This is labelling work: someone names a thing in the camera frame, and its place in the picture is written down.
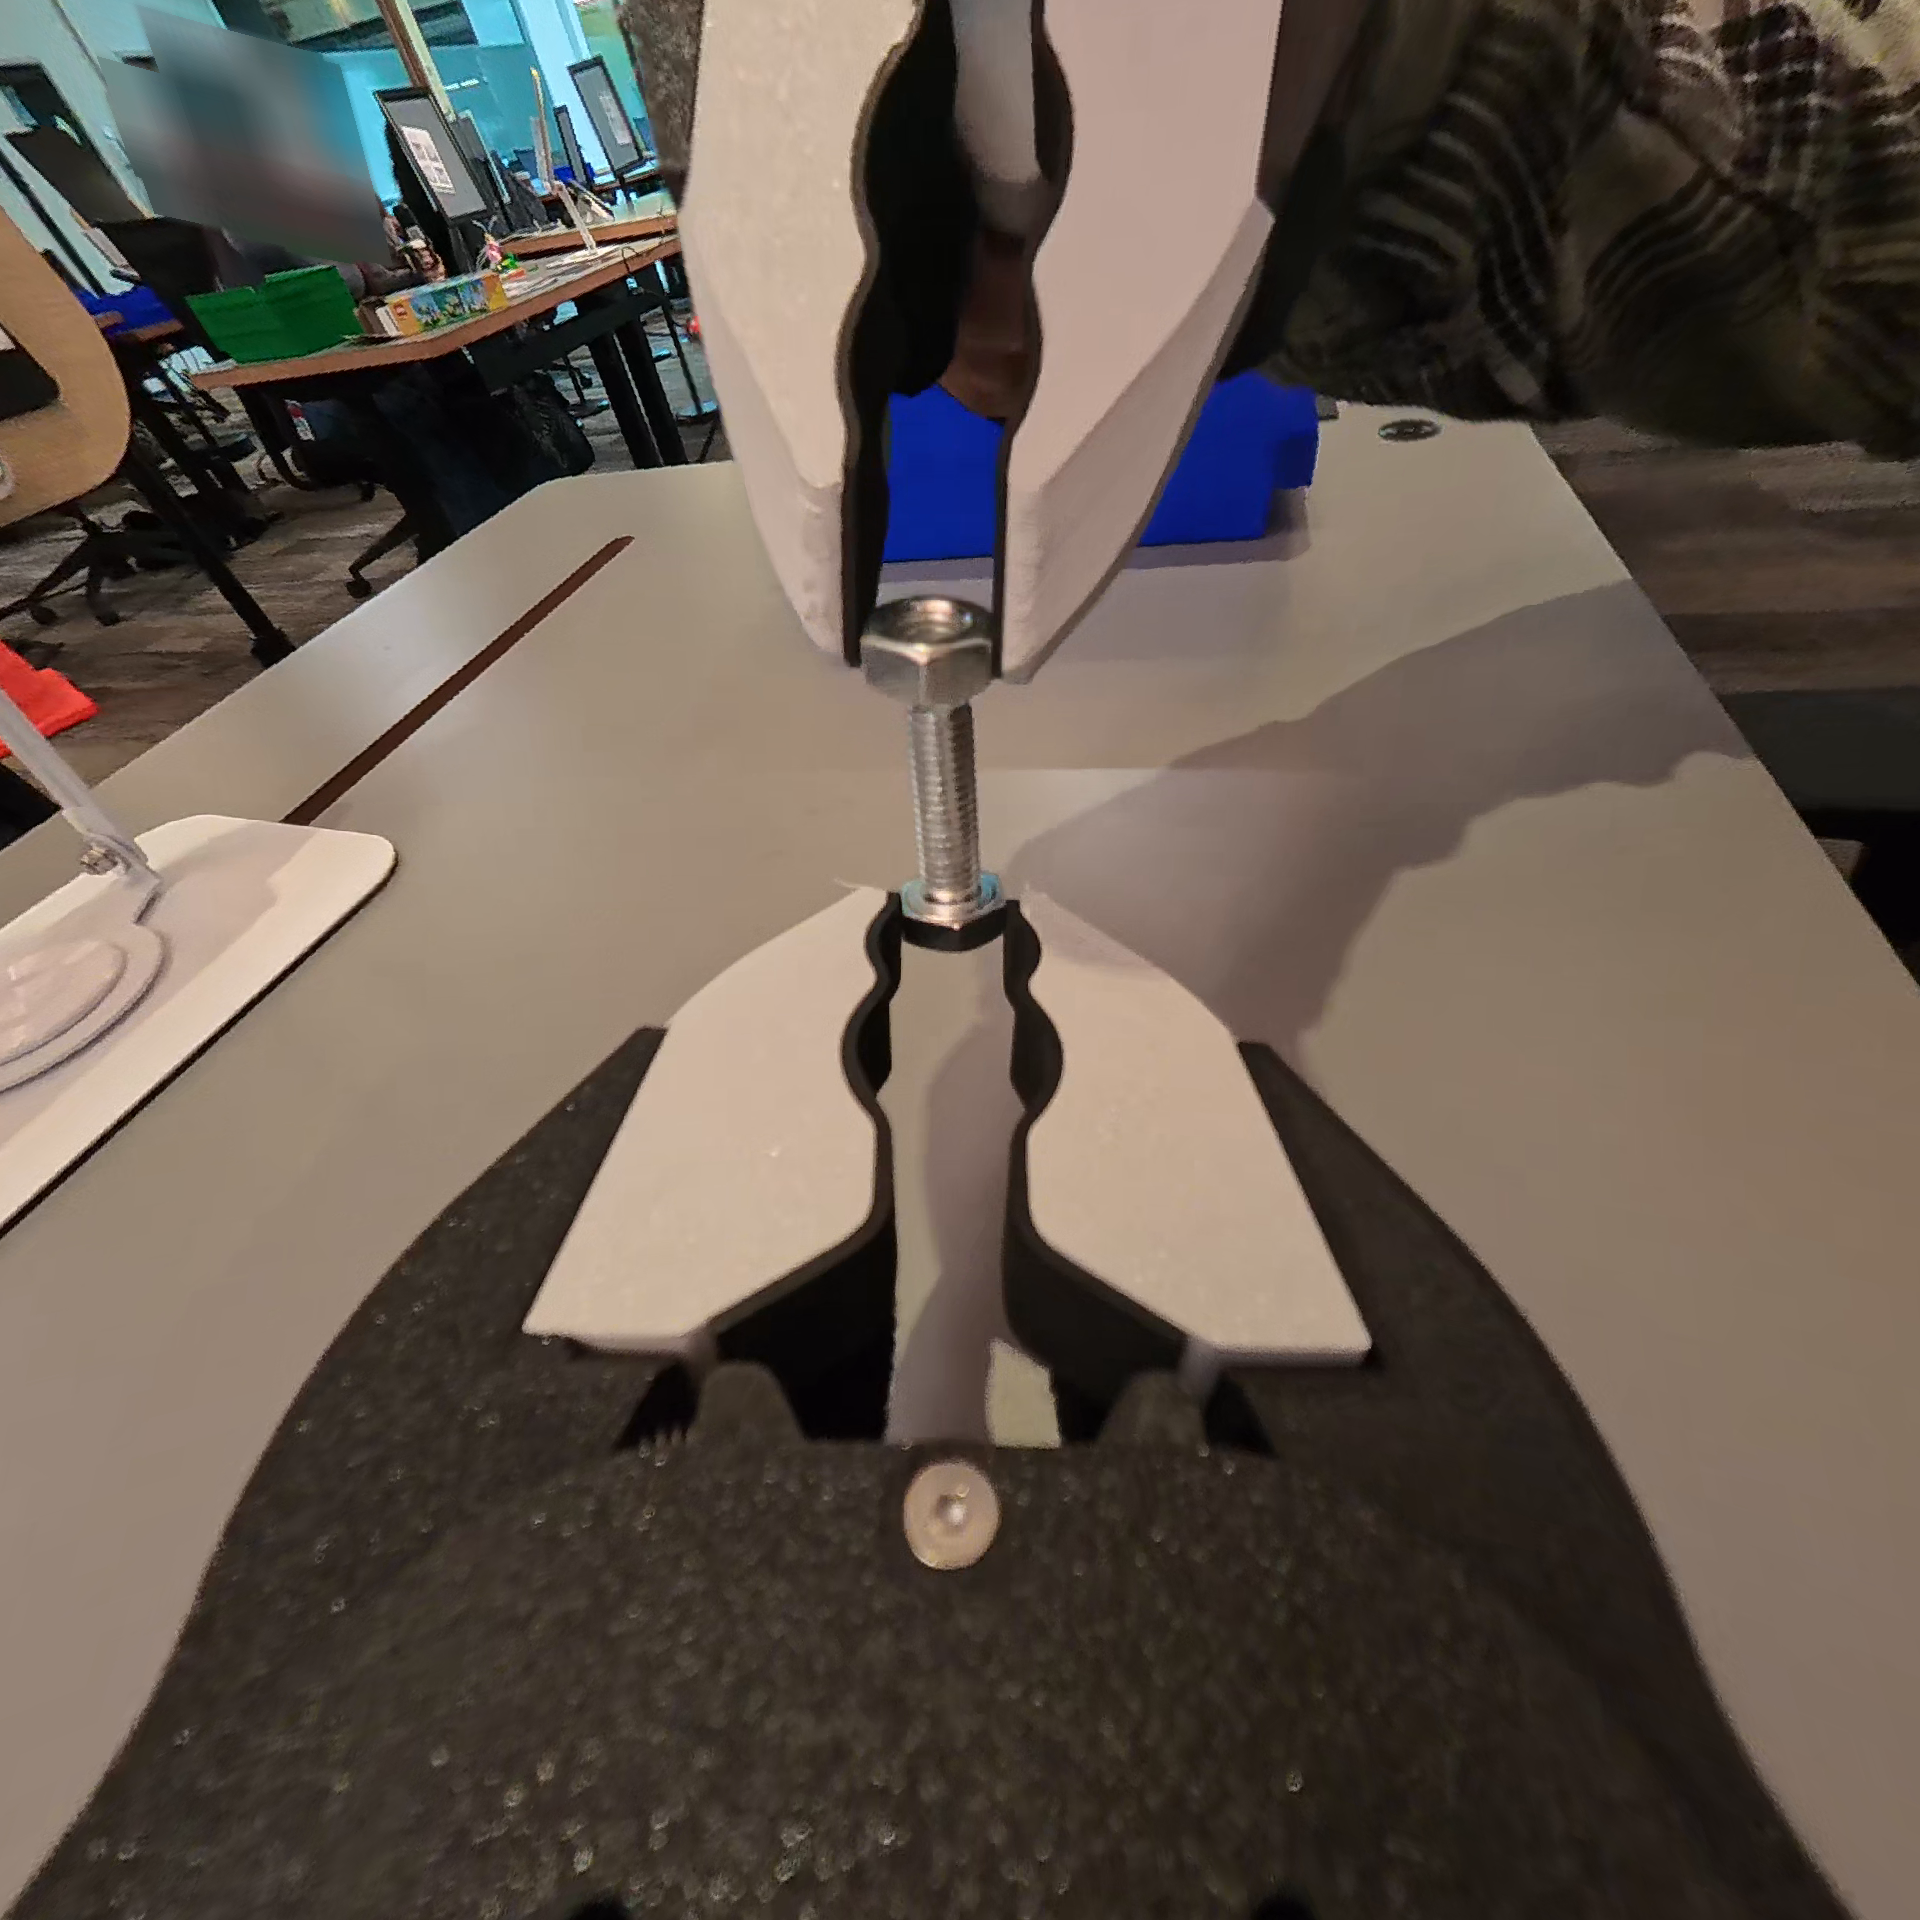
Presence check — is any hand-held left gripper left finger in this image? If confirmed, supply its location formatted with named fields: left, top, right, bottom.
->
left=519, top=884, right=897, bottom=1403

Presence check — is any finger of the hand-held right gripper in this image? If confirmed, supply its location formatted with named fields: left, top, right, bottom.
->
left=989, top=0, right=1287, bottom=688
left=678, top=0, right=962, bottom=672

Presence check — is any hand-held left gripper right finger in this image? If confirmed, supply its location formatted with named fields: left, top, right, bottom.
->
left=1000, top=895, right=1375, bottom=1396

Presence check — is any silver hex nut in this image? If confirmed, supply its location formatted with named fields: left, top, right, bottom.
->
left=860, top=594, right=1000, bottom=705

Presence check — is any silver hex bolt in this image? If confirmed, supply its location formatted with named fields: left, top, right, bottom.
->
left=895, top=692, right=1010, bottom=957

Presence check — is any person's right hand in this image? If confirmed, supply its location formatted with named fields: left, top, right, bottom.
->
left=944, top=224, right=1046, bottom=425

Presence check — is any long wooden desk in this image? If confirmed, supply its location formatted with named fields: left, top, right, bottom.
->
left=192, top=232, right=682, bottom=497

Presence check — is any desk monitor showing document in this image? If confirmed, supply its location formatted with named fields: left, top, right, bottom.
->
left=566, top=57, right=646, bottom=173
left=374, top=88, right=495, bottom=226

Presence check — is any blue divided plastic bin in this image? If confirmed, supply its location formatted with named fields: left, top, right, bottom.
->
left=881, top=368, right=1320, bottom=564

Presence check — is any colourful toy box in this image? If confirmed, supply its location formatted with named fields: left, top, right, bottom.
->
left=376, top=275, right=511, bottom=337

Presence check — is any green plastic bin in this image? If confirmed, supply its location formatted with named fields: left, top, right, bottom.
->
left=186, top=267, right=366, bottom=367

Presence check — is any white tablet stand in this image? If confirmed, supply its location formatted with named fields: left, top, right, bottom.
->
left=0, top=682, right=400, bottom=1232

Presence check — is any orange traffic cone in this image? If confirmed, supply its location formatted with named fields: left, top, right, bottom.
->
left=0, top=642, right=97, bottom=740

